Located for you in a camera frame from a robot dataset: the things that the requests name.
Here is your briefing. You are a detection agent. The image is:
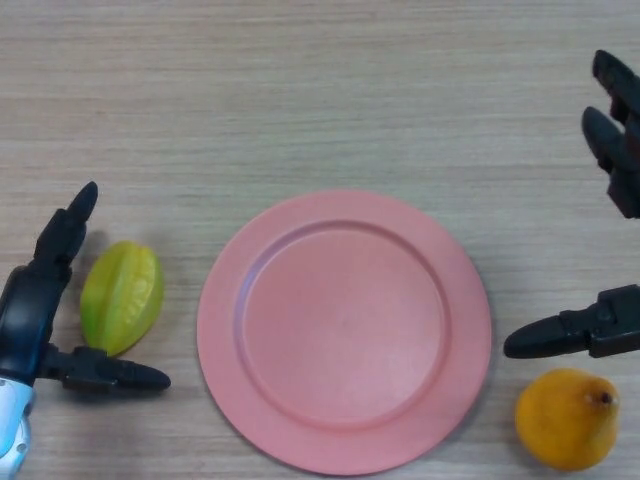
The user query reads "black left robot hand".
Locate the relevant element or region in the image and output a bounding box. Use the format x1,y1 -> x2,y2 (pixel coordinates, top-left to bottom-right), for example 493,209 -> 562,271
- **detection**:
0,180 -> 172,394

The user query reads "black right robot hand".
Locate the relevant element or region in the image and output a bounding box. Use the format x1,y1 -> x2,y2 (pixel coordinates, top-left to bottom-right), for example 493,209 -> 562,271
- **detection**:
503,48 -> 640,360

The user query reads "yellow-green starfruit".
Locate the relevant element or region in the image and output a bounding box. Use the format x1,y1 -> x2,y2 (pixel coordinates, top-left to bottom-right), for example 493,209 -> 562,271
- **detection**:
79,240 -> 166,358

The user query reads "pink round plate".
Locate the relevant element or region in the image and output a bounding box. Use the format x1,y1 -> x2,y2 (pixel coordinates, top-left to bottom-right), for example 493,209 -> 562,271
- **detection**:
196,189 -> 493,476

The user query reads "orange pear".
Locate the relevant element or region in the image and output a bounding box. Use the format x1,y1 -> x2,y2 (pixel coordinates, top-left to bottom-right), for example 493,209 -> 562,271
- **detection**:
515,368 -> 621,472

